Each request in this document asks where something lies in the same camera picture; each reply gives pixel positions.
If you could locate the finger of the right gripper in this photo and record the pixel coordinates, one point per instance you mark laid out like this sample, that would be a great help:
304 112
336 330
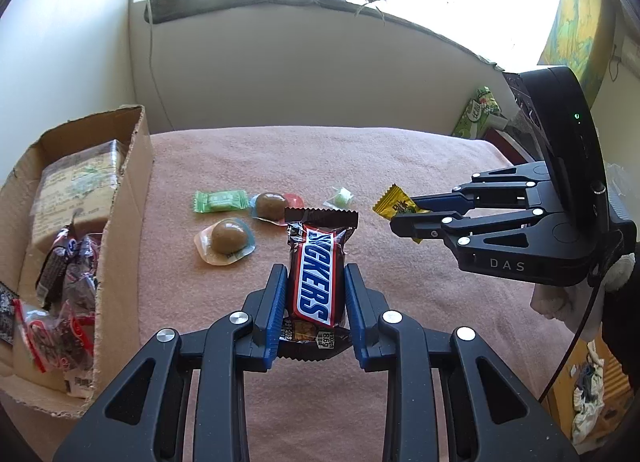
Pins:
450 229
440 199

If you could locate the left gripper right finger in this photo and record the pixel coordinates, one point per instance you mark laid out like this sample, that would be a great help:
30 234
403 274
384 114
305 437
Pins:
490 415

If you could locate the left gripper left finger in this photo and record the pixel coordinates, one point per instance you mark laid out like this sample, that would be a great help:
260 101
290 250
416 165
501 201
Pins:
141 415

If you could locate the yellow candy packet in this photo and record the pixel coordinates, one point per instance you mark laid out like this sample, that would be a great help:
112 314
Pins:
395 201

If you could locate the snickers bar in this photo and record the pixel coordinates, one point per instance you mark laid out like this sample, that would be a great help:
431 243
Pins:
68 273
313 328

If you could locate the red clear snack bag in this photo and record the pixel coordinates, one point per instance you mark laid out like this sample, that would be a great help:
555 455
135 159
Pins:
56 342

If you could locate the black snack packet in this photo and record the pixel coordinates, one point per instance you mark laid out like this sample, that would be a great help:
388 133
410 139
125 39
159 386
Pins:
6 311

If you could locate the packaged sliced bread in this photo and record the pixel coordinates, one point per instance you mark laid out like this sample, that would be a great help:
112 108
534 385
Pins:
78 191

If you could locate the right hand white glove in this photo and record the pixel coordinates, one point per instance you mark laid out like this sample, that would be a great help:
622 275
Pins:
568 304

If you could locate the red box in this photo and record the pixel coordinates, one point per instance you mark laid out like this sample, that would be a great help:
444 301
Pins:
514 152

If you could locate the green tissue box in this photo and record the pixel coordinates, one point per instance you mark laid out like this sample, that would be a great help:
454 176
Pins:
480 110

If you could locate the small white-green candy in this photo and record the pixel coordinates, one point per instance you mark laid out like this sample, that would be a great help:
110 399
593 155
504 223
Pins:
340 200

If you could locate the chocolate ball yellow cup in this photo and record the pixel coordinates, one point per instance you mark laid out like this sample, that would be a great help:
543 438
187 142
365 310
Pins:
224 243

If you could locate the Snickers bar in box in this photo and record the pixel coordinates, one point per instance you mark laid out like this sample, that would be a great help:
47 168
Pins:
68 273

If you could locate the pink table cloth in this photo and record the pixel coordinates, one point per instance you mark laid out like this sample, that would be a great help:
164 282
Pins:
331 410

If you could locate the chocolate ball red cup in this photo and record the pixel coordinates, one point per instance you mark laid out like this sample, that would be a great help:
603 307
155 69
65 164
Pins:
270 206

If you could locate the green wrapped candy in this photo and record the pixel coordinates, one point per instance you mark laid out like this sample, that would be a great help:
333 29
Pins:
220 201

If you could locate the cardboard box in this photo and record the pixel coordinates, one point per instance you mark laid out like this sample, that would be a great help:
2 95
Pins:
67 395

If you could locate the yellow green wall painting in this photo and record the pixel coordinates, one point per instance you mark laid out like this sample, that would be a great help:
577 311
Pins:
582 38

